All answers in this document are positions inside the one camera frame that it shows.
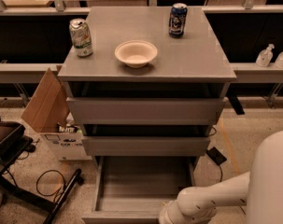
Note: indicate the grey bottom drawer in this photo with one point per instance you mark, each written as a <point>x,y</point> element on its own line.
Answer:
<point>133,190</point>

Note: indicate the grey drawer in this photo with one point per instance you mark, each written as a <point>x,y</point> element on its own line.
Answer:
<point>146,140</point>
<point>136,103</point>
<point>133,190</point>

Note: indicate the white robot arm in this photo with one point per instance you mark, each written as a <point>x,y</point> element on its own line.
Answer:
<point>260,190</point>

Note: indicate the grey drawer cabinet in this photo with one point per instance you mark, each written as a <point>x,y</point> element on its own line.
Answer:
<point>196,57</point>

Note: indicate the grey top drawer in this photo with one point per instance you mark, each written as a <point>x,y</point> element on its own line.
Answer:
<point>136,103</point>

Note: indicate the grey middle drawer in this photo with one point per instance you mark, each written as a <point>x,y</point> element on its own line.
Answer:
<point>146,140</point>

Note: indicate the beige paper bowl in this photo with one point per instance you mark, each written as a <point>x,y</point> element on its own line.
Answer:
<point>136,53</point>

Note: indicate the black power adapter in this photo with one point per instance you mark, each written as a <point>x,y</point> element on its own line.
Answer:
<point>216,156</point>

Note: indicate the green white soda can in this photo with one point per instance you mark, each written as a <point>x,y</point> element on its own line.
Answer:
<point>81,37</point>

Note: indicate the open cardboard box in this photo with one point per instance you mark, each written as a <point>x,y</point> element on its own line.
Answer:
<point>48,114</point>

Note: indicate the blue soda can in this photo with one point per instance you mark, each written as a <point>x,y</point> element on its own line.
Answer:
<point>177,20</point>

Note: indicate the left clear pump bottle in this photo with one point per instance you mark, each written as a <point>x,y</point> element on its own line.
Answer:
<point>265,56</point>

